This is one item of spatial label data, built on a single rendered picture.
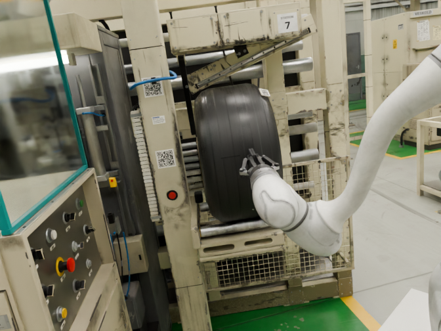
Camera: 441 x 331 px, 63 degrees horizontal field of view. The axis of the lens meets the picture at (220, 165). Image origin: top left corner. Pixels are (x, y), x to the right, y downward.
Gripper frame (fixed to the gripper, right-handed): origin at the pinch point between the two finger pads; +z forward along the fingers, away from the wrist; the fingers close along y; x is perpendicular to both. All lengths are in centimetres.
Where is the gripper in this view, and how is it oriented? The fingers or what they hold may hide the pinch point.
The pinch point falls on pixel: (252, 155)
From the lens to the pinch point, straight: 124.4
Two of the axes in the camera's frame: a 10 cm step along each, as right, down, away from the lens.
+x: 1.3, 9.1, 3.9
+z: -0.9, -3.8, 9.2
